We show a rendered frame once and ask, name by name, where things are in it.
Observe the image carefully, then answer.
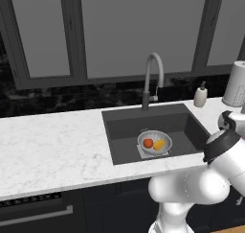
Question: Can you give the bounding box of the yellow mango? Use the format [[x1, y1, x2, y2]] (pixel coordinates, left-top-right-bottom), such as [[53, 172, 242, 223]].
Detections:
[[152, 139, 167, 151]]

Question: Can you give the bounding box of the white paper towel roll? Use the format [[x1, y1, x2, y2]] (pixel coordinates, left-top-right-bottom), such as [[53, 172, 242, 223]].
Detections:
[[221, 59, 245, 108]]

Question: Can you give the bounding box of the white soap dispenser bottle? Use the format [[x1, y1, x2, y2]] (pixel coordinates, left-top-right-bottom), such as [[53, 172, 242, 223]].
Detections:
[[192, 81, 209, 108]]

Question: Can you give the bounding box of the grey curved sink faucet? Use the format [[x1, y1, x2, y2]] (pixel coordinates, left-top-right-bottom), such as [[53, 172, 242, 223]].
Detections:
[[141, 52, 166, 112]]

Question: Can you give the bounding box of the black dishwasher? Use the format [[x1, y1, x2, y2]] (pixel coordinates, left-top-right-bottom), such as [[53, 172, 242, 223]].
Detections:
[[0, 189, 88, 233]]

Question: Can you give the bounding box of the silver dishwasher handle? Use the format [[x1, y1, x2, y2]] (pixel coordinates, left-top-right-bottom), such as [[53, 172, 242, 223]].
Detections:
[[0, 204, 74, 228]]

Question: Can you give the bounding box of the red apple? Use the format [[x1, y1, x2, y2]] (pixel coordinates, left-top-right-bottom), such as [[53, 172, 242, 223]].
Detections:
[[143, 138, 154, 150]]

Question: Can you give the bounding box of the dark cupboard door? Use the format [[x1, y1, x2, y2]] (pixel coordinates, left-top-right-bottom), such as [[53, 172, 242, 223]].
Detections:
[[81, 177, 161, 233]]

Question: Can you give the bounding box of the white metal colander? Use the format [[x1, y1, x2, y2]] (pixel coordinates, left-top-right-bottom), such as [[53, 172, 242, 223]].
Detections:
[[137, 128, 173, 158]]

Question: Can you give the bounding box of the dark grey sink basin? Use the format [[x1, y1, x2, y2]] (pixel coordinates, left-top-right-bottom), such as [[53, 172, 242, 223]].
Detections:
[[100, 103, 212, 166]]

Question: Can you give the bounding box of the dark framed window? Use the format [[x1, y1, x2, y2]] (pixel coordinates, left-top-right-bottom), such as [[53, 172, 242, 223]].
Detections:
[[0, 0, 245, 91]]

